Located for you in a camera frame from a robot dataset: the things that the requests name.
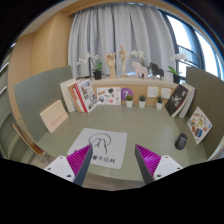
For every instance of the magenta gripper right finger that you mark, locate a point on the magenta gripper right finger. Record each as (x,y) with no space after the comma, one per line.
(147,161)

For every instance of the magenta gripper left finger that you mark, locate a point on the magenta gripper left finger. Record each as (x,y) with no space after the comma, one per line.
(79,162)

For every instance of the black computer mouse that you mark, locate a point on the black computer mouse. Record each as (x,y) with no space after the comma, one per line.
(181,141)

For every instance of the beige wooden board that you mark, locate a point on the beige wooden board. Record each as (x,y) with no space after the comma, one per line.
(54,115)

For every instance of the small potted plant right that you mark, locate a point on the small potted plant right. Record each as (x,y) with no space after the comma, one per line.
(159,103)

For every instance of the small potted plant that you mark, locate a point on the small potted plant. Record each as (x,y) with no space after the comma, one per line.
(129,101)
(142,101)
(159,103)

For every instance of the small potted plant middle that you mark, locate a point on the small potted plant middle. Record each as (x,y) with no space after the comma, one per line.
(142,101)

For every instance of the black book leaning right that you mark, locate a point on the black book leaning right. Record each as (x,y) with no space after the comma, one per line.
(176,101)

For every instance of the colourful illustrated book right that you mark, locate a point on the colourful illustrated book right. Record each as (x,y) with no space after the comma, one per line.
(199,125)

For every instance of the small potted plant left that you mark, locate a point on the small potted plant left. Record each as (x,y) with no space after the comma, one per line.
(129,101)

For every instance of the red and white magazine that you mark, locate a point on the red and white magazine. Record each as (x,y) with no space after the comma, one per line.
(86,95)

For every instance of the sticker illustrated card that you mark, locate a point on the sticker illustrated card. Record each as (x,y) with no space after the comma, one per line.
(109,95)

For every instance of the white books stack left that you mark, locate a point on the white books stack left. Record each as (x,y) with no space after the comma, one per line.
(67,95)

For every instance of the purple round number sign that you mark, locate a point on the purple round number sign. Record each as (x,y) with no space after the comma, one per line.
(125,92)

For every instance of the green partition panel left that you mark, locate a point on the green partition panel left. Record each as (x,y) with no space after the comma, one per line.
(37,93)

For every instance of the green partition panel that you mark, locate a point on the green partition panel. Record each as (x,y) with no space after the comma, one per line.
(209,97)
(37,93)

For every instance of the wooden shelf ledge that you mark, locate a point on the wooden shelf ledge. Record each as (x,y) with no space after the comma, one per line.
(132,80)

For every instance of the white book behind black book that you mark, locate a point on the white book behind black book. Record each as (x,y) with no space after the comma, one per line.
(189,100)

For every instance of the black wooden horse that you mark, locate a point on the black wooden horse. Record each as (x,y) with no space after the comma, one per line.
(156,70)

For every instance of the white orchid black pot left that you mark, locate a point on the white orchid black pot left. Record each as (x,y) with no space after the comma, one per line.
(97,64)

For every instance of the white orchid black pot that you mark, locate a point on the white orchid black pot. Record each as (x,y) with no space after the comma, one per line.
(176,75)
(97,64)

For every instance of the pink wooden horse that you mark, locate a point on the pink wooden horse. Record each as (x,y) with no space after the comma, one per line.
(140,70)

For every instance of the white orchid black pot right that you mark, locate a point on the white orchid black pot right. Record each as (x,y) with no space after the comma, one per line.
(176,75)

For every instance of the green partition panel right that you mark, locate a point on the green partition panel right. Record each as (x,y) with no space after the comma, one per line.
(209,97)

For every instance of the wooden hand sculpture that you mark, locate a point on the wooden hand sculpture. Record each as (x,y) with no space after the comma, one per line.
(111,62)

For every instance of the white orchid behind horse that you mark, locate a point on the white orchid behind horse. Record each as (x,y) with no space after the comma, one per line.
(140,55)

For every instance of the wooden mannequin figure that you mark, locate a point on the wooden mannequin figure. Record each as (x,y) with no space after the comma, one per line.
(123,55)

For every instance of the grey curtain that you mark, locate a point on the grey curtain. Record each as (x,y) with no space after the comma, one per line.
(112,27)

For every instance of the white wall socket left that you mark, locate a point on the white wall socket left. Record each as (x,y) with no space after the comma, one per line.
(152,92)

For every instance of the white wall socket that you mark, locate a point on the white wall socket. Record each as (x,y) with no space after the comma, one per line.
(152,92)
(165,93)

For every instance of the white wall socket right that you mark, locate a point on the white wall socket right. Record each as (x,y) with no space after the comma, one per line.
(165,93)

